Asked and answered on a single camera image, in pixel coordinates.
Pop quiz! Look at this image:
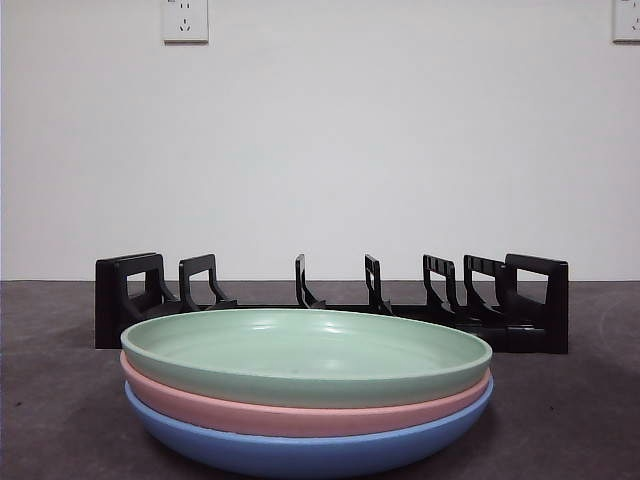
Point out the green round plate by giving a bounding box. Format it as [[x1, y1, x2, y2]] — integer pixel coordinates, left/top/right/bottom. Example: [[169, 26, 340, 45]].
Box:
[[120, 308, 495, 409]]

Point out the pink round plate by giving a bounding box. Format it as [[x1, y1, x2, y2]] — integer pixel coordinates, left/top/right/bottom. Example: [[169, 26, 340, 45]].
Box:
[[118, 349, 494, 438]]

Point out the blue round plate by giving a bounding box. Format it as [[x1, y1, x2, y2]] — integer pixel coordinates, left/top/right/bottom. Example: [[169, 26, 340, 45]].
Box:
[[123, 374, 497, 467]]

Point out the black plastic plate rack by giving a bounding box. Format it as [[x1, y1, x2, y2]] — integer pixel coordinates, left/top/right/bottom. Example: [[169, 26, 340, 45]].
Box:
[[94, 251, 570, 355]]

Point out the white wall socket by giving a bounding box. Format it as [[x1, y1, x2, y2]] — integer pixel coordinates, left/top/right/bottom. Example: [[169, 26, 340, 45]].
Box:
[[612, 0, 640, 44], [162, 0, 210, 44]]

